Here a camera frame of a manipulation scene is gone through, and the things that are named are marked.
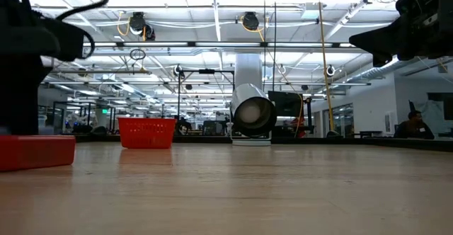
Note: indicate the silver ventilation duct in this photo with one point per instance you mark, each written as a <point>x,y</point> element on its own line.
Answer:
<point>375,73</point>

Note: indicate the red relay cube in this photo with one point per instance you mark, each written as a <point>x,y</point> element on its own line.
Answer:
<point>35,153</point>

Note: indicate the white building column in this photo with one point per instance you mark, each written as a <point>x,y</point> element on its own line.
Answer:
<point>247,68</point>

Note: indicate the white cylindrical lamp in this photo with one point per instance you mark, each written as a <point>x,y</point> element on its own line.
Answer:
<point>253,111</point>

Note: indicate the black background monitor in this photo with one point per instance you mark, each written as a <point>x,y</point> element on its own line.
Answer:
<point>285,104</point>

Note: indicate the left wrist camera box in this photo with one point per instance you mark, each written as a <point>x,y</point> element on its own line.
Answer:
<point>69,40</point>

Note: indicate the red plastic mesh basket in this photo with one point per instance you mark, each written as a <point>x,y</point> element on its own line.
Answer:
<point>147,133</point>

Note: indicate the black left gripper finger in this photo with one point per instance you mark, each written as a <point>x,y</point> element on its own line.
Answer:
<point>17,97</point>

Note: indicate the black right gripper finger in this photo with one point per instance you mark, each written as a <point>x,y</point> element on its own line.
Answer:
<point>382,37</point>
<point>384,58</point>

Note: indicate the person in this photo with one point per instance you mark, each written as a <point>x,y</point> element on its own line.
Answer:
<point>414,127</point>

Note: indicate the black background station frame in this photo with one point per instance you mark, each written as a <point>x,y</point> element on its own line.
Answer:
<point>207,71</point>

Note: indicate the black aluminium table frame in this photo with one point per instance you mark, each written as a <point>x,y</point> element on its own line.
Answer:
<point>318,140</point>

